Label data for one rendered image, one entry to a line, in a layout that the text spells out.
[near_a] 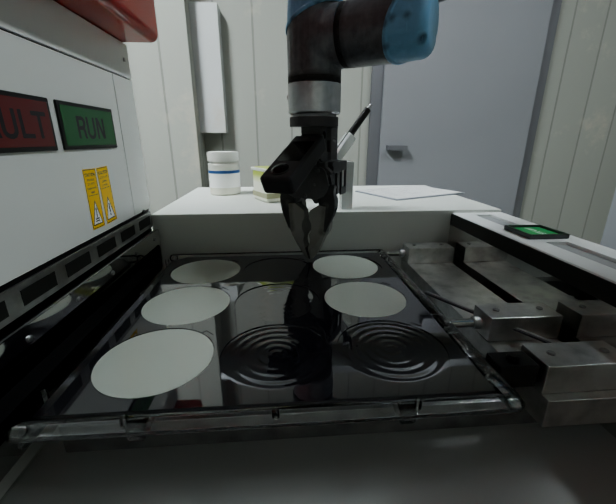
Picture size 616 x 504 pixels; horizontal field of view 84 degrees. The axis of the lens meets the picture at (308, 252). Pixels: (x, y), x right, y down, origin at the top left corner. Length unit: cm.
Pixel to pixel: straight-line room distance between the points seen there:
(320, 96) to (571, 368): 40
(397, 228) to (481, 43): 209
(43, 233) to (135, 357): 15
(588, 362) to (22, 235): 49
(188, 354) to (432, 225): 48
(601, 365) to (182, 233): 57
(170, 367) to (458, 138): 238
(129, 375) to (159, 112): 193
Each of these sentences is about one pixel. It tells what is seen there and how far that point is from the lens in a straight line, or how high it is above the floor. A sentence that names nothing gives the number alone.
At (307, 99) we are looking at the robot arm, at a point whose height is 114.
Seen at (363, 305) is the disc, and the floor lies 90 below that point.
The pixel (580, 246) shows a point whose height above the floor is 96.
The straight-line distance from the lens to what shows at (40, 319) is 38.
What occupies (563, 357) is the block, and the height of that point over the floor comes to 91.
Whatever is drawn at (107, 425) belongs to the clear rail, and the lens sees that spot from 29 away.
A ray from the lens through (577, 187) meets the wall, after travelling 318.
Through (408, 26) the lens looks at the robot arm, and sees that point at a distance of 46.
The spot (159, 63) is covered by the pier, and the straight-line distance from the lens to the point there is 221.
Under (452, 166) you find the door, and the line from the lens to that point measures 255.
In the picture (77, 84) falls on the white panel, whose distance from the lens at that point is 49.
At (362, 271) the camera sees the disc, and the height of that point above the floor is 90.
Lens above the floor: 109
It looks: 18 degrees down
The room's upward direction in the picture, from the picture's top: straight up
